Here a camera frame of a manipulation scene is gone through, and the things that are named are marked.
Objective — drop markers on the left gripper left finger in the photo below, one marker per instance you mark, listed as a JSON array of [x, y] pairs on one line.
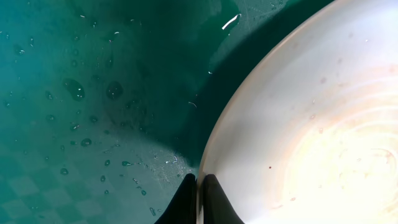
[[182, 207]]

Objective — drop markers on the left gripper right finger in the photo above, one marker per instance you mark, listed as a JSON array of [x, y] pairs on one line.
[[217, 209]]

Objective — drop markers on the light blue plate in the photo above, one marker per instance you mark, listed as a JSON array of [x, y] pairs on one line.
[[310, 136]]

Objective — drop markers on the teal plastic tray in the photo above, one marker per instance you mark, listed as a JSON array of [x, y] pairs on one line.
[[106, 105]]

